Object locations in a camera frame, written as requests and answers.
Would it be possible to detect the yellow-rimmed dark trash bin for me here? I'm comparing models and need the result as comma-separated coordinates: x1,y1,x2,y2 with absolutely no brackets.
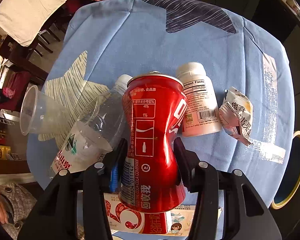
271,131,300,210

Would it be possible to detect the blue star-print tablecloth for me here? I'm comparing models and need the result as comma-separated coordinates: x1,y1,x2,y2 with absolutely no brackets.
27,0,295,208

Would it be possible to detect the red white carton box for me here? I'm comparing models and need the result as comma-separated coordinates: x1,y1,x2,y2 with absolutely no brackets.
104,193,172,235

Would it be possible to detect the crumpled white snack wrapper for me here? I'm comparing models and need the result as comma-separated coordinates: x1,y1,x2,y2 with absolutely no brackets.
218,87,253,146

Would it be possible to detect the clear plastic cup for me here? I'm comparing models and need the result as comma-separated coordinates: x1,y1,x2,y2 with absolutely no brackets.
19,85,71,135

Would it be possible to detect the white cloth on table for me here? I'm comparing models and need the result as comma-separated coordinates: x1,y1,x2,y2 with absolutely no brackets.
0,0,66,47

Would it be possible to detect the white supplement bottle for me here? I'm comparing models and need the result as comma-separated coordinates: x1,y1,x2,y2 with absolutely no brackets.
176,62,222,137

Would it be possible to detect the clear plastic water bottle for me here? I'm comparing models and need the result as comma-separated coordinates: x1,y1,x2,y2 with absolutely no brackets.
50,74,132,178

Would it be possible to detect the small illustrated paper box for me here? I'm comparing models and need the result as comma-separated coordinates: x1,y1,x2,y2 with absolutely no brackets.
168,205,196,237

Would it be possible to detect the crushed red cola can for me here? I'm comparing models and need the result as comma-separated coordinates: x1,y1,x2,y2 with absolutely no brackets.
119,71,187,213

